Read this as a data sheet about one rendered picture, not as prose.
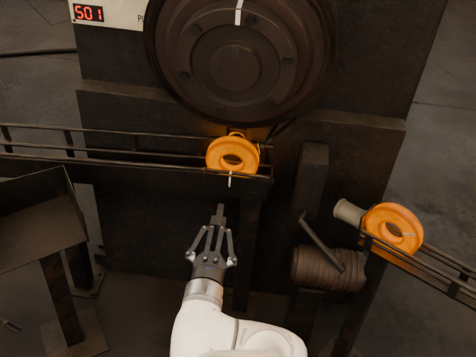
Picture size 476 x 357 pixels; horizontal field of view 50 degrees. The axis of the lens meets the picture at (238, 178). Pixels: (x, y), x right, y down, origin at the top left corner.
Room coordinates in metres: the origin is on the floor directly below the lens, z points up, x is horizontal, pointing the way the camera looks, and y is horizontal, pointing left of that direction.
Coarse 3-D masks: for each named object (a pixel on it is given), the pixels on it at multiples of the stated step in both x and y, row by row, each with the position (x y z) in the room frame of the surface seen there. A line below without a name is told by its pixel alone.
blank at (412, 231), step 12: (384, 204) 0.97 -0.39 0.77; (396, 204) 0.96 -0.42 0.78; (372, 216) 0.97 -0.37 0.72; (384, 216) 0.95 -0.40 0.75; (396, 216) 0.93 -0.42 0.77; (408, 216) 0.92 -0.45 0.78; (372, 228) 0.96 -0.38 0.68; (384, 228) 0.96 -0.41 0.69; (408, 228) 0.91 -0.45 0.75; (420, 228) 0.91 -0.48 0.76; (396, 240) 0.93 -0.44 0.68; (408, 240) 0.90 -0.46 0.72; (420, 240) 0.89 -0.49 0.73; (408, 252) 0.89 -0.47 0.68
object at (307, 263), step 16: (304, 256) 0.96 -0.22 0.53; (320, 256) 0.97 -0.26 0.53; (336, 256) 0.97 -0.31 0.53; (352, 256) 0.98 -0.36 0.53; (304, 272) 0.93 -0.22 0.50; (320, 272) 0.93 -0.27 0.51; (336, 272) 0.93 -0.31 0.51; (352, 272) 0.93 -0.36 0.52; (304, 288) 0.94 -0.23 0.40; (320, 288) 0.95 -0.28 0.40; (336, 288) 0.91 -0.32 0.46; (352, 288) 0.91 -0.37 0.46; (304, 304) 0.93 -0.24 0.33; (320, 304) 0.93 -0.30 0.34; (288, 320) 0.98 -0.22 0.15; (304, 320) 0.93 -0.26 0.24; (304, 336) 0.93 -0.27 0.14
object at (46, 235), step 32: (0, 192) 0.97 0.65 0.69; (32, 192) 1.02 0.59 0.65; (64, 192) 1.06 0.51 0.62; (0, 224) 0.94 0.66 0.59; (32, 224) 0.94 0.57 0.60; (64, 224) 0.95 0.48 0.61; (0, 256) 0.83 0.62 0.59; (32, 256) 0.83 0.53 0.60; (64, 288) 0.91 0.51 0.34; (64, 320) 0.89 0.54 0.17; (96, 320) 1.00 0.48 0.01; (64, 352) 0.87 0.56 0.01; (96, 352) 0.88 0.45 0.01
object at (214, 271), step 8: (200, 256) 0.76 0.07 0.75; (208, 256) 0.76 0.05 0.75; (200, 264) 0.73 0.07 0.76; (208, 264) 0.73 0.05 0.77; (216, 264) 0.74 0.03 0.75; (224, 264) 0.75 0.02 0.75; (192, 272) 0.72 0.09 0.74; (200, 272) 0.70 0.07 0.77; (208, 272) 0.70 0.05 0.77; (216, 272) 0.71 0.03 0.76; (224, 272) 0.73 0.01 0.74; (216, 280) 0.69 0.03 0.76
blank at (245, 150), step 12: (216, 144) 1.13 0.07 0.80; (228, 144) 1.12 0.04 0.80; (240, 144) 1.12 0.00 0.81; (252, 144) 1.14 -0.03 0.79; (216, 156) 1.12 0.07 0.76; (240, 156) 1.12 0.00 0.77; (252, 156) 1.12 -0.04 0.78; (216, 168) 1.12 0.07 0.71; (228, 168) 1.13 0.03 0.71; (240, 168) 1.12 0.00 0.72; (252, 168) 1.11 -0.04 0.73
